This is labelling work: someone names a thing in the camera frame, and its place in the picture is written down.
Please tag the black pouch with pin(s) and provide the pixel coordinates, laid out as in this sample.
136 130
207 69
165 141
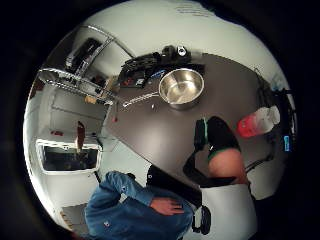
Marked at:
202 220

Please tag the clear bottle with red cap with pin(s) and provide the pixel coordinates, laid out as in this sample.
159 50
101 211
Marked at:
258 122

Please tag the the person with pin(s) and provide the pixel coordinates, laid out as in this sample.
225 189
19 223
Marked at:
133 216

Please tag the small blue lit screen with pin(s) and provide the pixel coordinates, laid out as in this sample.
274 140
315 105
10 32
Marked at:
287 143

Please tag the small silver cap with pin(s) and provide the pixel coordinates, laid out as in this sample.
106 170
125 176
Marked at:
153 106

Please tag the blue and black device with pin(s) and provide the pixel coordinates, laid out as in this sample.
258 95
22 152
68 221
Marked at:
157 74

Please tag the small red object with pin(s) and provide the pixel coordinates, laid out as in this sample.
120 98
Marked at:
115 119

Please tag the white framed window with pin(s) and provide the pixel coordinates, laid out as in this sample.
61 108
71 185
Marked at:
70 157

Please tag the brown red hanging object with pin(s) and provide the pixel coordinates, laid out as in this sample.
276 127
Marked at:
80 136

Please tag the brown cardboard box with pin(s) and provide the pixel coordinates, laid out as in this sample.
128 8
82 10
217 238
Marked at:
90 99

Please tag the black camera with lens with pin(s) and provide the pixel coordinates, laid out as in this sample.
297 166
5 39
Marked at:
176 52

